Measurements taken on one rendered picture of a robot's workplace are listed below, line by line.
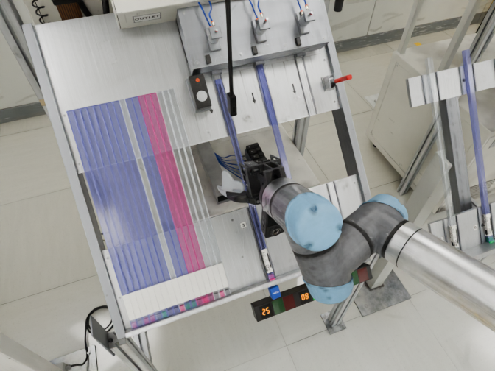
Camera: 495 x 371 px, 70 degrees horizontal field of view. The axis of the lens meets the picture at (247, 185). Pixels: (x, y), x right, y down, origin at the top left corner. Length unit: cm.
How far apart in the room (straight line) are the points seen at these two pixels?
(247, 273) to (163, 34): 60
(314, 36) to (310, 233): 56
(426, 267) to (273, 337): 110
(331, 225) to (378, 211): 15
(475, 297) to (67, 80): 86
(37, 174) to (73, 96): 155
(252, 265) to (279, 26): 58
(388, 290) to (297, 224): 133
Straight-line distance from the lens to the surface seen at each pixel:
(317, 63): 99
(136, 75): 89
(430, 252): 61
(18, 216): 226
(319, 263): 56
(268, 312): 96
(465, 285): 60
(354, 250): 60
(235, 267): 90
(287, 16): 93
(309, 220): 49
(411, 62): 197
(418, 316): 181
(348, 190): 98
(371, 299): 176
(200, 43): 85
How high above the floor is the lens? 156
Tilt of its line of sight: 50 degrees down
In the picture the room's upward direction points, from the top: straight up
